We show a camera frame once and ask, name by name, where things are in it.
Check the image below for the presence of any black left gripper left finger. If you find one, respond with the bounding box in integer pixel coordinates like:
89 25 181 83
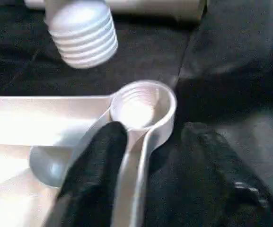
45 121 130 227

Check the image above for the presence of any white plastic table top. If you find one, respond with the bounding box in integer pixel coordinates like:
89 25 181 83
0 79 177 227

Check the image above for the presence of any black mat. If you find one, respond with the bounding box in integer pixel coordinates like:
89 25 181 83
0 0 273 227

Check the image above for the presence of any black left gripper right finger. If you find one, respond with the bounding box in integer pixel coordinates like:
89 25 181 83
185 122 273 227

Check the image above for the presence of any white plastic table leg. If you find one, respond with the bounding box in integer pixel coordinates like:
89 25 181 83
24 0 208 24
44 0 119 69

